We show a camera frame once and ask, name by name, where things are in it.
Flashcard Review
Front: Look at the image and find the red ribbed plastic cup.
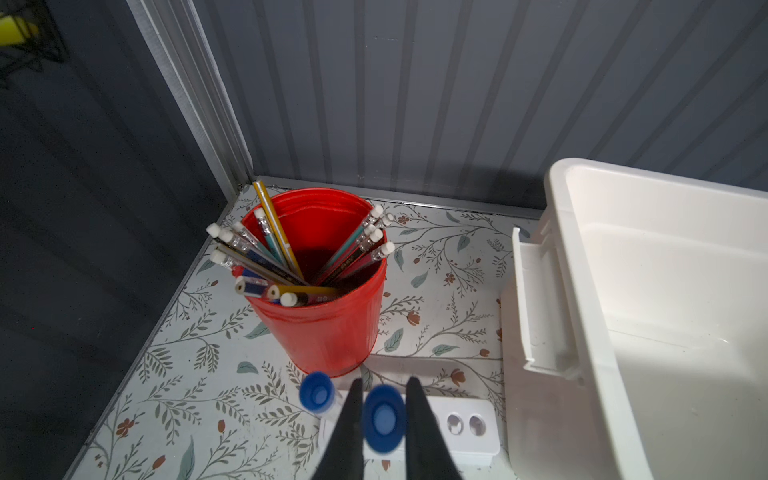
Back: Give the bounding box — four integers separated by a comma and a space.
245, 188, 387, 377

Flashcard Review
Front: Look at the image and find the clear test tube blue cap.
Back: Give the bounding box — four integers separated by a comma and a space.
299, 371, 336, 415

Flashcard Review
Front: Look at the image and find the beige plastic storage bin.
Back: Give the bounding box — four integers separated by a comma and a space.
501, 158, 767, 479

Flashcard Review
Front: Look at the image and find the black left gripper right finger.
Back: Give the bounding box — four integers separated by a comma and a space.
405, 377, 461, 480

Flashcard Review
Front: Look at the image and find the black wire wall basket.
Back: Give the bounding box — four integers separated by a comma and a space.
1, 0, 69, 90

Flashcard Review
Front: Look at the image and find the white test tube rack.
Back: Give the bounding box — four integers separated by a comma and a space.
320, 389, 502, 468

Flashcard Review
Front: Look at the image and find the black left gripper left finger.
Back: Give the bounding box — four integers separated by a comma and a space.
312, 379, 365, 480

